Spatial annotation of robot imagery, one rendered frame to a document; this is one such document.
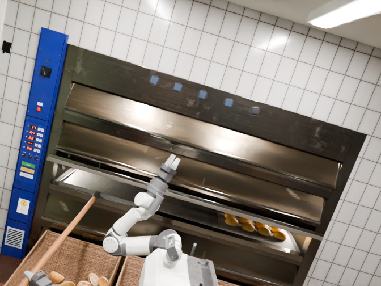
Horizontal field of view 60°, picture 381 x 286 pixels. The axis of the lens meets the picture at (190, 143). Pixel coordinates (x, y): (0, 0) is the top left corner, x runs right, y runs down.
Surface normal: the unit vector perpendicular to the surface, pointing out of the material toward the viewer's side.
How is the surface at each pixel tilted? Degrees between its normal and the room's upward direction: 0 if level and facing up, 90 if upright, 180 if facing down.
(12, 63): 90
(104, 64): 90
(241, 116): 90
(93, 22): 90
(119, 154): 70
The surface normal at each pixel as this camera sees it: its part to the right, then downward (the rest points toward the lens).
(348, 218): -0.04, 0.22
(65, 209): 0.06, -0.11
